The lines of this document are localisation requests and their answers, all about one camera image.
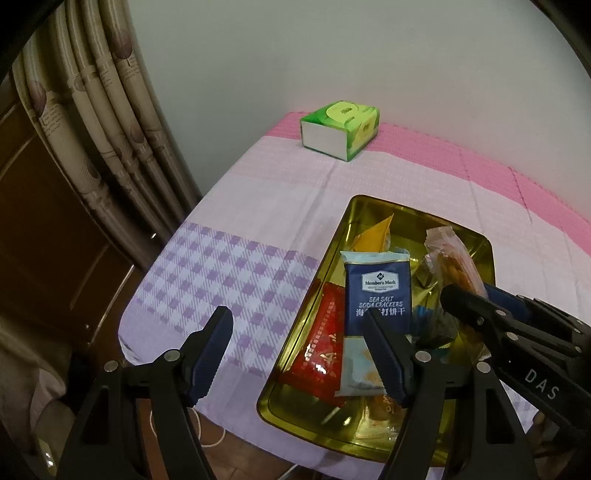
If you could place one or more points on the brown wooden cabinet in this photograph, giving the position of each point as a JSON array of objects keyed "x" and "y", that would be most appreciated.
[{"x": 51, "y": 240}]

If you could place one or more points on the blue cracker packet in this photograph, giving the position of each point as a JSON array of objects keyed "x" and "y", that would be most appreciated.
[{"x": 378, "y": 286}]

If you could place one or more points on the pale pink cloth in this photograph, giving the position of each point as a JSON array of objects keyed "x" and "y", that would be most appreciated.
[{"x": 27, "y": 406}]

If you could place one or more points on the clear fried snack packet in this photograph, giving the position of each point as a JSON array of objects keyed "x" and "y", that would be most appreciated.
[{"x": 455, "y": 263}]

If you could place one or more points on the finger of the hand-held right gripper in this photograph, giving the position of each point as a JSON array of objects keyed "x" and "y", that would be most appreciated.
[
  {"x": 475, "y": 318},
  {"x": 508, "y": 304}
]

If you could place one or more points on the beige patterned curtain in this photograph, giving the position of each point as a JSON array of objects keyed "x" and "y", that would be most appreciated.
[{"x": 106, "y": 129}]

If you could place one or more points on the gold rectangular tin box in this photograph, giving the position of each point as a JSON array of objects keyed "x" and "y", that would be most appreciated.
[{"x": 369, "y": 207}]

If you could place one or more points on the red snack packet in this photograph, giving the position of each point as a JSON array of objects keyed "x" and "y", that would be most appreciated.
[{"x": 323, "y": 341}]

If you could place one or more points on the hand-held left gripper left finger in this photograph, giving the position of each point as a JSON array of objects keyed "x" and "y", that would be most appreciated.
[{"x": 210, "y": 364}]

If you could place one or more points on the yellow snack packet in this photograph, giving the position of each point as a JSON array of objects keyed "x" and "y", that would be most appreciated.
[{"x": 374, "y": 237}]

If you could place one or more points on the green tissue box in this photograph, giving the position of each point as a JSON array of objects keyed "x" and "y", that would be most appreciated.
[{"x": 341, "y": 131}]

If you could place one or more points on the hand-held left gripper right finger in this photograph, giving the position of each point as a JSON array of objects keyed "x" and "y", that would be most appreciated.
[{"x": 388, "y": 369}]

